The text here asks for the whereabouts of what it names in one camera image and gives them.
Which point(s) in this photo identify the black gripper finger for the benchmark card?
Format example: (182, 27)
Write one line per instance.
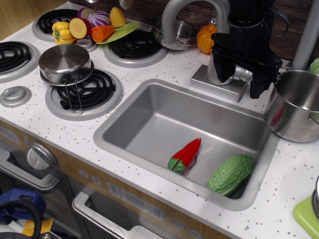
(259, 84)
(224, 66)

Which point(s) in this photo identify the front right stove burner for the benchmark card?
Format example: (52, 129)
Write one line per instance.
(92, 98)

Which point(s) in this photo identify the hanging steel spoon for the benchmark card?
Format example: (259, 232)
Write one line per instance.
(126, 4)

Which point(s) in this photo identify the grey dishwasher door handle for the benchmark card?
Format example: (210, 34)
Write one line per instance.
(116, 231)

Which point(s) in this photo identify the small steel pot behind faucet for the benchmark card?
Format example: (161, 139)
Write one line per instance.
(185, 34)

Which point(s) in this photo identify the green toy vegetable right edge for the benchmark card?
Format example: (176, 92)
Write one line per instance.
(314, 66)

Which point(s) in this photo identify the orange toy carrot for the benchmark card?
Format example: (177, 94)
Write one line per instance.
(101, 33)

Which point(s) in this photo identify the green toy bitter gourd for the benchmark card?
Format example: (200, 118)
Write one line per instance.
(230, 174)

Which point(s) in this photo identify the red toy chili pepper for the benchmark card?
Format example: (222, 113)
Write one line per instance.
(181, 161)

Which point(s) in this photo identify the stove burner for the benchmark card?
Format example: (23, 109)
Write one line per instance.
(17, 59)
(136, 50)
(42, 27)
(92, 98)

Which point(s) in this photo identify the back right stove burner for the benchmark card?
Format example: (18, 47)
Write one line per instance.
(136, 50)

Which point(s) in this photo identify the green object at right edge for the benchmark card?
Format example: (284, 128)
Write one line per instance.
(304, 215)

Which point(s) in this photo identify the grey oven door handle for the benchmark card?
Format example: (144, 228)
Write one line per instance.
(46, 185)

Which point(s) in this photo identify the steel lid at right edge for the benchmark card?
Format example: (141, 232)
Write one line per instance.
(315, 199)

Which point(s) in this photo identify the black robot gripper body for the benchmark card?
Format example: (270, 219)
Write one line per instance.
(250, 49)

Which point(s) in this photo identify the yellow toy bell pepper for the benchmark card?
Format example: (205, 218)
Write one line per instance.
(61, 33)

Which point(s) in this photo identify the grey stove knob on counter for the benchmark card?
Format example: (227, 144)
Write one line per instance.
(15, 96)

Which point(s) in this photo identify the large steel pot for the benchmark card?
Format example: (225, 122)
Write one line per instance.
(292, 111)

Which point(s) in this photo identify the silver oven dial knob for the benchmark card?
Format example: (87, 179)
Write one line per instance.
(39, 157)

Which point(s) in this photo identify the grey toy sink basin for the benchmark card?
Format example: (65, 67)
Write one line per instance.
(159, 118)

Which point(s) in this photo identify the back left stove burner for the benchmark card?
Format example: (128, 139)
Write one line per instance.
(42, 27)

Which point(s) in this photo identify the grey vertical pole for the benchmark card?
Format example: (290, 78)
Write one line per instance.
(308, 39)

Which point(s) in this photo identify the upside-down steel saucepan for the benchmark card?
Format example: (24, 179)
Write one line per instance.
(66, 65)

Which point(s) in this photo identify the orange toy pumpkin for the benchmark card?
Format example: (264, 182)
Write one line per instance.
(204, 40)

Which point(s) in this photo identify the purple toy onion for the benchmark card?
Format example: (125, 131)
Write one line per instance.
(98, 18)

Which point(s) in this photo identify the red toy peach half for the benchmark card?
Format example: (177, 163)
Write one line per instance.
(79, 28)

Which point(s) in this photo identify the yellow toy corn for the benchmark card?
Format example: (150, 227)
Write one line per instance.
(117, 17)

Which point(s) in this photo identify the green toy plate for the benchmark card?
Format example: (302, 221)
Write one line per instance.
(120, 32)

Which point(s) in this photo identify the blue clamp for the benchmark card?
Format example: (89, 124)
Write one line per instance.
(21, 204)

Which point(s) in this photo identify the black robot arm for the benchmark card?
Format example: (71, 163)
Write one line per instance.
(245, 14)

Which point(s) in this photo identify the front left stove burner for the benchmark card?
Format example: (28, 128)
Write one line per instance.
(17, 59)

